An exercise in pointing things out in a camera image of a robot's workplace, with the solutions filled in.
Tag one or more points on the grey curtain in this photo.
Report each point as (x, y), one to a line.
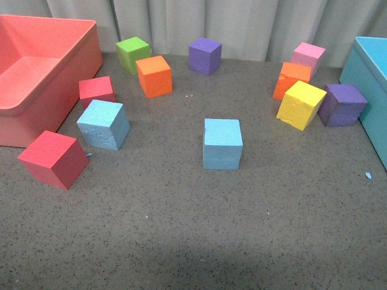
(248, 30)

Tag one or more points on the red foam cube back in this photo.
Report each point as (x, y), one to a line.
(96, 89)

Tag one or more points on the pink foam cube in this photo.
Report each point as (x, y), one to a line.
(308, 55)

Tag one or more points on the dark purple foam cube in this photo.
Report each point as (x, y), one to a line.
(342, 105)

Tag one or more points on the yellow foam cube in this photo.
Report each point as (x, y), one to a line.
(300, 104)

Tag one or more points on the orange foam cube left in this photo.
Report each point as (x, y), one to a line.
(155, 76)

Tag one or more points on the red foam cube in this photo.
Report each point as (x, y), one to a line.
(55, 159)
(96, 89)

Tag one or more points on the red foam cube front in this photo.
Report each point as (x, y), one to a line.
(55, 159)

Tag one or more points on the coral red plastic bin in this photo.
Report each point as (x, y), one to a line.
(42, 62)

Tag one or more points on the light blue plastic bin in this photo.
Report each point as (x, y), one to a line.
(365, 68)

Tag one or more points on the worn light blue foam cube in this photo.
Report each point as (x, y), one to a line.
(104, 124)

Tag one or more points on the green foam cube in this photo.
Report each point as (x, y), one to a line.
(131, 50)

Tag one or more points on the purple foam cube back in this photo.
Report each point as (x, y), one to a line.
(205, 55)

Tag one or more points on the orange foam cube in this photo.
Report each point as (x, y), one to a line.
(155, 76)
(289, 75)

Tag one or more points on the orange foam cube right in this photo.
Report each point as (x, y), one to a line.
(289, 75)

